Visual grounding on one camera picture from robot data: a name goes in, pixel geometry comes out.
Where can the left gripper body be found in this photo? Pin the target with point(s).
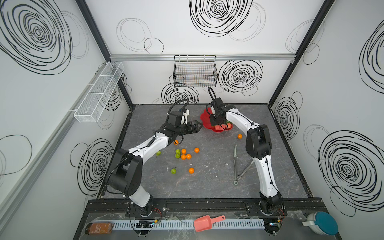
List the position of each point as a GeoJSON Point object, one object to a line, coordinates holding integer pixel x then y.
{"type": "Point", "coordinates": [188, 128]}

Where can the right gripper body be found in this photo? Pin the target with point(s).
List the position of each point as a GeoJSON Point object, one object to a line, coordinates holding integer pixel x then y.
{"type": "Point", "coordinates": [217, 120]}

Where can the red flower-shaped fruit bowl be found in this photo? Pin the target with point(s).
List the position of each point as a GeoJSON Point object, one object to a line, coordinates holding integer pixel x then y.
{"type": "Point", "coordinates": [205, 117]}

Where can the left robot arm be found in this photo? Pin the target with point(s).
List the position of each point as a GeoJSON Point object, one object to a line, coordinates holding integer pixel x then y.
{"type": "Point", "coordinates": [126, 175]}

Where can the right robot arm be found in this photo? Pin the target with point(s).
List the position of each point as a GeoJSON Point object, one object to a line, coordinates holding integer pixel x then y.
{"type": "Point", "coordinates": [258, 147]}

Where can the metal kitchen tongs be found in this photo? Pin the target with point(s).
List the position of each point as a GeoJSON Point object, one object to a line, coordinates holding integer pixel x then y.
{"type": "Point", "coordinates": [238, 171]}

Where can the pink plastic scoop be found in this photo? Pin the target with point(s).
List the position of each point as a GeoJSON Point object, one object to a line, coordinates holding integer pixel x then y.
{"type": "Point", "coordinates": [206, 222]}

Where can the brown bottle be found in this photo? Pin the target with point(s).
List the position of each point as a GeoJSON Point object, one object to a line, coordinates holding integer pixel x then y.
{"type": "Point", "coordinates": [98, 228]}

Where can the teal and white container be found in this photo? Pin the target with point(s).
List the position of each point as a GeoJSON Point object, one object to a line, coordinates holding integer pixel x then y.
{"type": "Point", "coordinates": [321, 223]}

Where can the black wire basket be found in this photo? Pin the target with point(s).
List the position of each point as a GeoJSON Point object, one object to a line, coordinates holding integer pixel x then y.
{"type": "Point", "coordinates": [195, 71]}

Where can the white wire shelf basket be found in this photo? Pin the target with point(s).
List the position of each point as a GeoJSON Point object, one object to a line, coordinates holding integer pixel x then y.
{"type": "Point", "coordinates": [97, 97]}

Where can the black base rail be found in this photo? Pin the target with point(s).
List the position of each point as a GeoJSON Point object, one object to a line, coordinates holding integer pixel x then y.
{"type": "Point", "coordinates": [165, 207]}

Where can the white slotted cable duct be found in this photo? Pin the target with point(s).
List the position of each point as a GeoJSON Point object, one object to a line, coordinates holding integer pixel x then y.
{"type": "Point", "coordinates": [231, 224]}

